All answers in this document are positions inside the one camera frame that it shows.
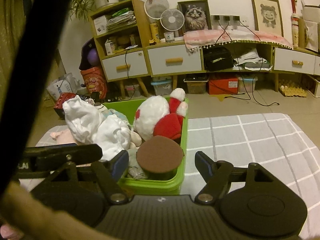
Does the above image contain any white cloth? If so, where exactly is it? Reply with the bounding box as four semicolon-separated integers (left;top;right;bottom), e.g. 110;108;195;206
62;96;122;161

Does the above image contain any white red plush toy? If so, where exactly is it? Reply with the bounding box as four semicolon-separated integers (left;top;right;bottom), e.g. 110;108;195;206
133;88;188;141

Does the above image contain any green plastic bin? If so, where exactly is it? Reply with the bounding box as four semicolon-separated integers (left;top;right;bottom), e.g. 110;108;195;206
103;99;185;196

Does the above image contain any bunny plush blue dress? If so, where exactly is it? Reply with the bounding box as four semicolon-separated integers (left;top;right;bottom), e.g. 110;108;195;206
93;102;142;155

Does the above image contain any brown round sponge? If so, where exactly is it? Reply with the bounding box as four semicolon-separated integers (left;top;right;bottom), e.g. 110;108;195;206
136;135;184;180

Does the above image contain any pink plush toy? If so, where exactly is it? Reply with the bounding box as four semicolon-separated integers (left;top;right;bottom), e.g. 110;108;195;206
50;129;76;145

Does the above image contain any grey checked floor mat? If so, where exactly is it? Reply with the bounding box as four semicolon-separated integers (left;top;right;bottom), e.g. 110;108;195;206
35;112;320;240

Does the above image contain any red patterned box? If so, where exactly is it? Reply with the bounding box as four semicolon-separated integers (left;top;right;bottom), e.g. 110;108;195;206
53;92;77;119

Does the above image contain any red cardboard box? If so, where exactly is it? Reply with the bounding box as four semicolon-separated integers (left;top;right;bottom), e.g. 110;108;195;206
208;74;238;95

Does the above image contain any clear bin black lid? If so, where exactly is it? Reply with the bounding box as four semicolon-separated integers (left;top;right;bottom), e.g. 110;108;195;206
183;74;208;94

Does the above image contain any orange snack bag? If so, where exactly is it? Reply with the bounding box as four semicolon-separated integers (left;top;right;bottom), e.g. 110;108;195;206
80;66;107;99

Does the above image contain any clear bin under console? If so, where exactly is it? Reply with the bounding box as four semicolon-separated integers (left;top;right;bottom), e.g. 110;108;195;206
238;76;258;93

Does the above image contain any white plastic bag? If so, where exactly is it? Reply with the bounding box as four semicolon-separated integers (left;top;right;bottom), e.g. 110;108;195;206
47;73;80;101

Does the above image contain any clear bin blue lid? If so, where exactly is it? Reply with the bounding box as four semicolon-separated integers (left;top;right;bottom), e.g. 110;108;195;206
151;78;172;96

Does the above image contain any egg carton tray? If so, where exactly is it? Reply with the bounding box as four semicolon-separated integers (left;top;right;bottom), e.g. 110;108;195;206
278;80;307;98

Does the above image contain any black bag on shelf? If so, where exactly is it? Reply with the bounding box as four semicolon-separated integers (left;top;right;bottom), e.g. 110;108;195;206
203;47;234;72

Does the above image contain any purple ball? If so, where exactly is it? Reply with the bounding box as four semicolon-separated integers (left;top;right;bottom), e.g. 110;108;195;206
87;48;100;66

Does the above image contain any long wooden tv console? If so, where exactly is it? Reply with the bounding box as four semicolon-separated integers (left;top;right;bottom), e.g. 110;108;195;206
145;39;320;93

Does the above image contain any white decorated storage box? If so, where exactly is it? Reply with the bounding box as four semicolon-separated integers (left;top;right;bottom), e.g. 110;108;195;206
301;74;320;98

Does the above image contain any pink table runner cloth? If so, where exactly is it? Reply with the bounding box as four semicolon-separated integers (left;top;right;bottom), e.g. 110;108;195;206
184;29;293;50

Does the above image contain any wooden shelf cabinet with drawers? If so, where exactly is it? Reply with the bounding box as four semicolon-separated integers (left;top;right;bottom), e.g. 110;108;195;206
88;0;151;98

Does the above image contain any yellow can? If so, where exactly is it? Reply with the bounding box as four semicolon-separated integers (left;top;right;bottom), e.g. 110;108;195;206
150;22;160;43

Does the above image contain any stack of papers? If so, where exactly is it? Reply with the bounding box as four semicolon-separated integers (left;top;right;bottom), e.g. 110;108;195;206
107;10;136;31

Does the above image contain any framed cat picture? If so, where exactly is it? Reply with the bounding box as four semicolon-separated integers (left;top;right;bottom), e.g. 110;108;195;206
178;0;212;33

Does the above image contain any white fan small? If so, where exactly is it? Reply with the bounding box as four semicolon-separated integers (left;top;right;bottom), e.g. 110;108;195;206
160;9;184;31

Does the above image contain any framed cartoon girl picture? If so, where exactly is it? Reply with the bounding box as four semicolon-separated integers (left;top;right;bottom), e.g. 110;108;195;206
251;0;284;37

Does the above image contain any white fan large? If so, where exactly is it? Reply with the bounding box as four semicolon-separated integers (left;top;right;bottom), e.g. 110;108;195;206
144;0;170;20

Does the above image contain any black power cable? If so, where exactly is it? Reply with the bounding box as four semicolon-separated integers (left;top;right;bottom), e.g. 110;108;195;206
215;17;281;107

